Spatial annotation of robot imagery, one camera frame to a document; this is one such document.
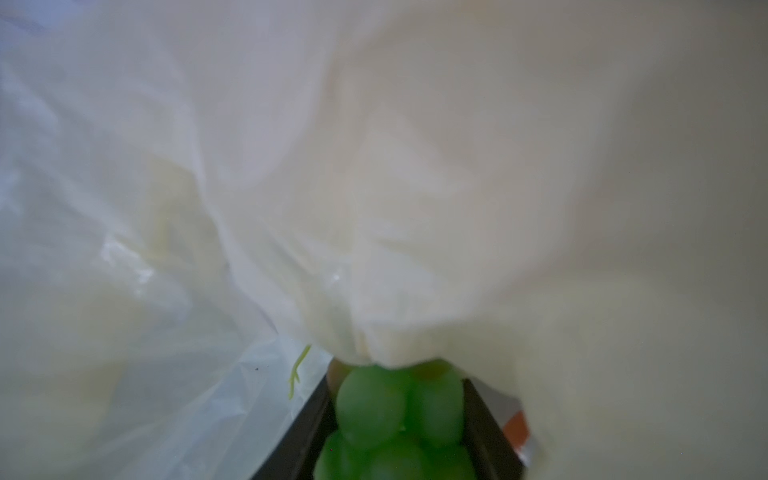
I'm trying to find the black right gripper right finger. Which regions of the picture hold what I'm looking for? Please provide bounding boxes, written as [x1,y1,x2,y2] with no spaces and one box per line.
[463,379,525,480]

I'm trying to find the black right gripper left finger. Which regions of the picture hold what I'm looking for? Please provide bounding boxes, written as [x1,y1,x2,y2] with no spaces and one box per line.
[251,378,336,480]

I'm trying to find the green fake grape bunch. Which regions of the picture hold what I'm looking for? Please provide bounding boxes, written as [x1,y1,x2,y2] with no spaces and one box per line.
[312,359,477,479]

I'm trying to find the pale yellow printed plastic bag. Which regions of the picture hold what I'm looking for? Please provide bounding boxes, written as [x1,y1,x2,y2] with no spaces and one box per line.
[1,1,767,479]

